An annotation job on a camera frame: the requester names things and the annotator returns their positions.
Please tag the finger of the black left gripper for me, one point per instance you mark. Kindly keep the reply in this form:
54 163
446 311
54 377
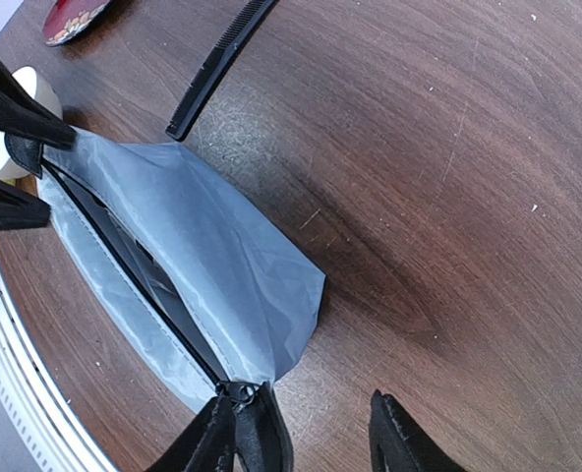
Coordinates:
20 210
23 116

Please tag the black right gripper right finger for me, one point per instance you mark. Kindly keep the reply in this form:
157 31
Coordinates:
398 443

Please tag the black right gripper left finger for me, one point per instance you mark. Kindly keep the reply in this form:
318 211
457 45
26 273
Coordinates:
207 444

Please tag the grey zip pouch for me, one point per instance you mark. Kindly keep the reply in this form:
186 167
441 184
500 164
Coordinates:
211 295

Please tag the black comb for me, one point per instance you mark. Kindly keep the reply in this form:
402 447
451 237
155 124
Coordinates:
215 67

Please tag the white ceramic bowl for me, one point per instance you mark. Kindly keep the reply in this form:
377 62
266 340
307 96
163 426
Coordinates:
22 142

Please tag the red floral plate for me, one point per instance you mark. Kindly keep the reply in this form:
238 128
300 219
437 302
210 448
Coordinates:
69 18

